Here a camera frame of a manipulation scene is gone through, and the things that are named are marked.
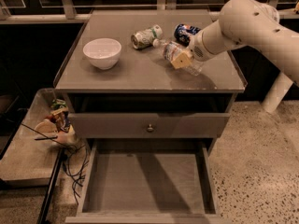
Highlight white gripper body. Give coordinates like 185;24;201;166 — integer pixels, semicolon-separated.
188;31;214;62

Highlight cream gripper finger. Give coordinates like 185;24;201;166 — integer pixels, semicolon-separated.
171;50;193;69

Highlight clear plastic water bottle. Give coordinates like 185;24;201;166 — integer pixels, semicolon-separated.
152;39;203;76

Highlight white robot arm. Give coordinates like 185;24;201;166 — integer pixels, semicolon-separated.
171;0;299;84

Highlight grey cabinet with counter top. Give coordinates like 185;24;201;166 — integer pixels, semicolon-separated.
53;9;248;154

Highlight brass drawer knob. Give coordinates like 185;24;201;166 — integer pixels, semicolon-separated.
147;124;154;133

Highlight grey top drawer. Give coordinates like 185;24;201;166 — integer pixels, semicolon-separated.
69;113;230;138

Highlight grey open middle drawer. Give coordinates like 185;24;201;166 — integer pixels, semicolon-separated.
65;139;232;224

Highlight blue soda can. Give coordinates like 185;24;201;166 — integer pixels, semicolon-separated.
174;23;201;46

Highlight green white soda can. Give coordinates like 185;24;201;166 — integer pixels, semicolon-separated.
131;24;163;49

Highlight white ceramic bowl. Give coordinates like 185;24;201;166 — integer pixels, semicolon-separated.
83;38;121;70

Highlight metal window railing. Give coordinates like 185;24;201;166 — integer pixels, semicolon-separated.
0;0;299;25

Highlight grey side tray table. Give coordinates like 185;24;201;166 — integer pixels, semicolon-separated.
0;89;61;189

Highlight white diagonal post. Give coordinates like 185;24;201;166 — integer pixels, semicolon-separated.
262;72;293;113

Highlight black cables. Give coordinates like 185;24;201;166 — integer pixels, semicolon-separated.
21;122;91;205

